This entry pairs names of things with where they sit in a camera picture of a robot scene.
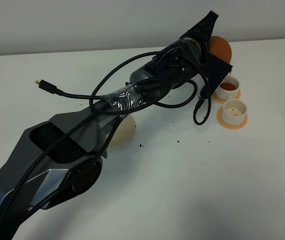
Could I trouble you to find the cream teapot saucer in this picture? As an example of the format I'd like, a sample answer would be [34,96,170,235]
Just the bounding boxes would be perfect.
[108,115,136,148]

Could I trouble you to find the brown clay teapot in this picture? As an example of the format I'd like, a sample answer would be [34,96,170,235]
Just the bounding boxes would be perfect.
[209,36,232,64]

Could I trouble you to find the far white teacup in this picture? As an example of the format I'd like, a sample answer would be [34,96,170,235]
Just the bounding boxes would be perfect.
[218,76,240,91]

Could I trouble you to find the near white teacup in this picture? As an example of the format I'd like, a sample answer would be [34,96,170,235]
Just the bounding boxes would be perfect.
[221,99,247,126]

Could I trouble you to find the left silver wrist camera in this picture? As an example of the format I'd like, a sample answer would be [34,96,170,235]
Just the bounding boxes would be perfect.
[202,53,233,95]

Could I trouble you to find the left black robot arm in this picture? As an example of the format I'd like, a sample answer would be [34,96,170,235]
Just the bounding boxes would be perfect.
[0,11,218,240]

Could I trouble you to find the near orange coaster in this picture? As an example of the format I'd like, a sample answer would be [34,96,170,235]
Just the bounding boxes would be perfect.
[216,107,248,130]

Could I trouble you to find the white teacup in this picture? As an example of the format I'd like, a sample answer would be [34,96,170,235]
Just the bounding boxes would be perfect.
[221,99,247,126]
[218,76,240,91]

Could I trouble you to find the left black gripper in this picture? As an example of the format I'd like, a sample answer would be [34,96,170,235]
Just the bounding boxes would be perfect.
[179,10,219,73]

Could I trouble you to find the loose black usb cable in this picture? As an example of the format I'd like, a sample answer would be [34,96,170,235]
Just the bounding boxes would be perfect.
[34,78,200,110]

